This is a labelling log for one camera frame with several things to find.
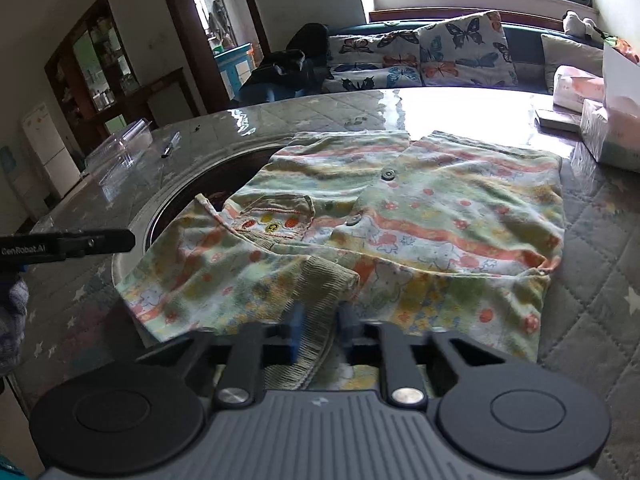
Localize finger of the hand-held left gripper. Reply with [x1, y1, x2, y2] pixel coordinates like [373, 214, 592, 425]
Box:
[55, 229, 136, 261]

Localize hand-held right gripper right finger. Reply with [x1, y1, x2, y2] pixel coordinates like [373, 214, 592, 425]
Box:
[337, 304, 541, 408]

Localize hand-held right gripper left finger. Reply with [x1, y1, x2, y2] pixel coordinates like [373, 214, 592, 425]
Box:
[135, 302, 307, 409]

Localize floral printed child's jacket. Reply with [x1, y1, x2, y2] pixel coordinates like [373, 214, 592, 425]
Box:
[116, 130, 568, 392]

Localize hanging clothes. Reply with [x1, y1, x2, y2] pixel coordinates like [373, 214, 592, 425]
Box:
[207, 0, 236, 46]

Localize clear plastic clamshell container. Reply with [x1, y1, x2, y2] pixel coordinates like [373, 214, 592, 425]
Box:
[84, 119, 153, 181]

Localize white refrigerator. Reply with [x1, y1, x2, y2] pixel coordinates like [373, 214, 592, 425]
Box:
[20, 102, 82, 201]

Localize dark wooden side table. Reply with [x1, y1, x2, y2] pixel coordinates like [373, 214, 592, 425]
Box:
[122, 67, 201, 128]

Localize dark wooden display cabinet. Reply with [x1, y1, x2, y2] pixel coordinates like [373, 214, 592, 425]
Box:
[44, 0, 151, 146]

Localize blue cabinet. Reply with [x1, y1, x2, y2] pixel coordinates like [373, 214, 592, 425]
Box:
[214, 42, 253, 101]

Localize black bag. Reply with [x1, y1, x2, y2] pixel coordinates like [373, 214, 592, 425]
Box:
[250, 22, 331, 103]

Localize long butterfly print pillow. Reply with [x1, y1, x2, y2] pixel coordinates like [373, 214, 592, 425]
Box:
[320, 30, 423, 95]

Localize small flat box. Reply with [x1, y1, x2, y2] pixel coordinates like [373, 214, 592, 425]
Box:
[534, 107, 583, 133]

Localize square butterfly print pillow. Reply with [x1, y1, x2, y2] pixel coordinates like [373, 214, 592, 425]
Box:
[417, 10, 520, 88]

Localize open tissue box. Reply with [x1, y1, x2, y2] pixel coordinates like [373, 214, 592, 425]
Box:
[580, 42, 640, 171]

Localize pink tissue pack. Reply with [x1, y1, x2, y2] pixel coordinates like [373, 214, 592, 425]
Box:
[552, 65, 608, 108]

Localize grey pillow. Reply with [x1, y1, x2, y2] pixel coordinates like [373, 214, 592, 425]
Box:
[541, 34, 606, 96]

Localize panda plush toy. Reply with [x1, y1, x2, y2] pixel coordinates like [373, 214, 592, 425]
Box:
[562, 10, 601, 38]

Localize orange green plush toy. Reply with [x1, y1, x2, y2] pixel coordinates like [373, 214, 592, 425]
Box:
[602, 32, 640, 61]

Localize dark wooden door frame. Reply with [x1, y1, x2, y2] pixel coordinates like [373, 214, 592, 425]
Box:
[152, 0, 271, 116]

